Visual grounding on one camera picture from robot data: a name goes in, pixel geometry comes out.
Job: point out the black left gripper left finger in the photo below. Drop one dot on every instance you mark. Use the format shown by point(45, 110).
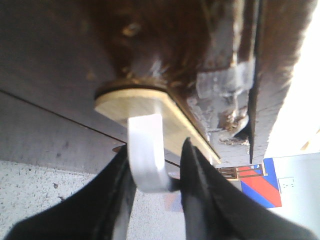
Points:
point(99, 211)

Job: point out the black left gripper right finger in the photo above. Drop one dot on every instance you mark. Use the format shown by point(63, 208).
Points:
point(214, 209)

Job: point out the white drawer handle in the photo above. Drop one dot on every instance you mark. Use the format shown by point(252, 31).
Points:
point(154, 124)

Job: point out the dark wooden drawer cabinet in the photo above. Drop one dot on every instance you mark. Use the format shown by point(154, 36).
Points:
point(279, 33)

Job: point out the red blue poster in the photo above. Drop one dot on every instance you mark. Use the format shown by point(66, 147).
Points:
point(259, 182)

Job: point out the clear tape piece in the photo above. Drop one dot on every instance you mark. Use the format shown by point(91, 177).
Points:
point(228, 82)

